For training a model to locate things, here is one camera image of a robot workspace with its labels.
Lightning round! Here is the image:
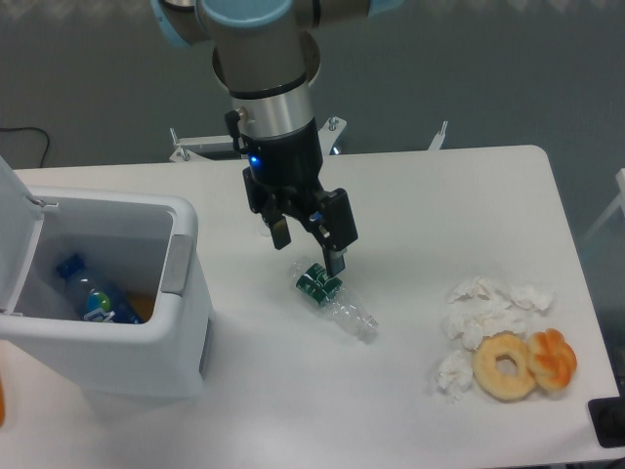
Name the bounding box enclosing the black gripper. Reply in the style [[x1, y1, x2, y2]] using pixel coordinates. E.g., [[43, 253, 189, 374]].
[[242, 120, 358, 277]]

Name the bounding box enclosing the white trash can lid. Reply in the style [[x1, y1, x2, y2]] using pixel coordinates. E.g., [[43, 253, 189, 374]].
[[1, 159, 59, 314]]

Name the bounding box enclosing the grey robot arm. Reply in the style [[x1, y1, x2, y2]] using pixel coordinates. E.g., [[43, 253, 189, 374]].
[[151, 1, 400, 277]]

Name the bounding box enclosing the white bottle cap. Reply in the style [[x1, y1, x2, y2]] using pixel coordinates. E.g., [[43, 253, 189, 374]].
[[256, 224, 271, 237]]

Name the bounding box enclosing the white trash can body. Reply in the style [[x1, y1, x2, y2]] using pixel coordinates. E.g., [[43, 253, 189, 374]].
[[1, 188, 214, 398]]

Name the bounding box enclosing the clear crushed plastic bottle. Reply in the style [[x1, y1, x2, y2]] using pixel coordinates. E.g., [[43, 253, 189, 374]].
[[288, 257, 379, 344]]

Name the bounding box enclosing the orange item inside bin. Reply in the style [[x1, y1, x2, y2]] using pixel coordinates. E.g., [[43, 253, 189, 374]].
[[127, 293, 155, 322]]

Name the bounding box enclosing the large crumpled white tissue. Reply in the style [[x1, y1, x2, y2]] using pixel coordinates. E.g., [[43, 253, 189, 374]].
[[441, 276, 557, 351]]

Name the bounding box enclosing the small crumpled white tissue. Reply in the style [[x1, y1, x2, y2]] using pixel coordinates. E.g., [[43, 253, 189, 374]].
[[434, 350, 474, 404]]

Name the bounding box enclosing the blue labelled bottle in bin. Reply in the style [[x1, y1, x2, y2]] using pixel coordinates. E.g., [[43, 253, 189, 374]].
[[55, 254, 144, 324]]

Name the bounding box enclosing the orange twisted bread roll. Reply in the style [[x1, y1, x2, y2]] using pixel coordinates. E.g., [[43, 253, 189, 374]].
[[527, 328, 577, 392]]

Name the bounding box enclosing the orange object at left edge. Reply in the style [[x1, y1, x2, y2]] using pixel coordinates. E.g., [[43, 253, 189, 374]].
[[0, 378, 7, 428]]

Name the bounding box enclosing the black device at table corner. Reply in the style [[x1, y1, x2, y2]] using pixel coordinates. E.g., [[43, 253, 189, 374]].
[[588, 397, 624, 448]]

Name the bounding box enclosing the white metal base frame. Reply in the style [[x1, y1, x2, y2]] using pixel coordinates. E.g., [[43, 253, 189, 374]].
[[168, 115, 450, 163]]

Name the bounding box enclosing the plain ring doughnut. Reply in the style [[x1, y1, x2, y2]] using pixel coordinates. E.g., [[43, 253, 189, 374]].
[[472, 333, 536, 402]]

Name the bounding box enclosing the black cable on floor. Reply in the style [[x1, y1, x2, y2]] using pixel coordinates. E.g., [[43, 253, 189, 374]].
[[0, 126, 52, 168]]

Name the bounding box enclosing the white frame at right edge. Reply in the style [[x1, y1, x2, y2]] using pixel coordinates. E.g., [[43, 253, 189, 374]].
[[582, 168, 624, 241]]

